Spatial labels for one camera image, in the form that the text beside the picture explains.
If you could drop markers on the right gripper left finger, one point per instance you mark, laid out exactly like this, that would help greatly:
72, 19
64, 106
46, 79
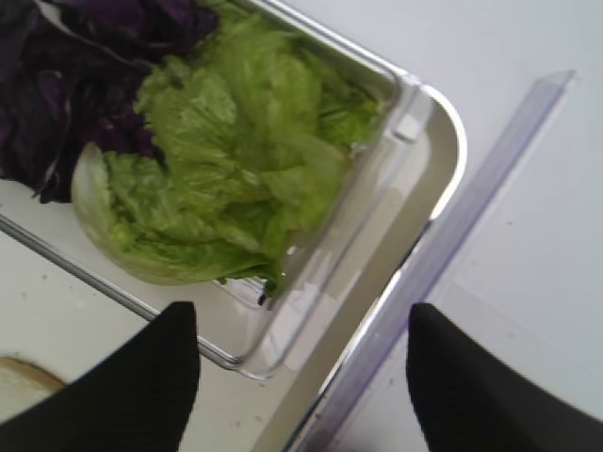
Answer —
138, 399

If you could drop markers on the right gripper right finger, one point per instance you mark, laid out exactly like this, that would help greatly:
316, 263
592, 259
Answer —
466, 399

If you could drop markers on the green lettuce leaf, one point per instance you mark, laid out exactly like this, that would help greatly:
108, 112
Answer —
257, 134

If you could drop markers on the bottom bun half on tray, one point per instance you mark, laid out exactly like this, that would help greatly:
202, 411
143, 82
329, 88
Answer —
23, 386

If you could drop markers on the silver metal tray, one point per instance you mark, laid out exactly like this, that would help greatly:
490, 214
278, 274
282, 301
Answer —
66, 306

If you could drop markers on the clear plastic salad box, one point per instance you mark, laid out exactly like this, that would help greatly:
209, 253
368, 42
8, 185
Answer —
239, 329

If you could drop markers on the shredded purple cabbage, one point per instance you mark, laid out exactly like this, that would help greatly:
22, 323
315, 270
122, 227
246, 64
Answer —
70, 74

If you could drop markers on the right clear divider rail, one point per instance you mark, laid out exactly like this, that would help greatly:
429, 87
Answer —
387, 319

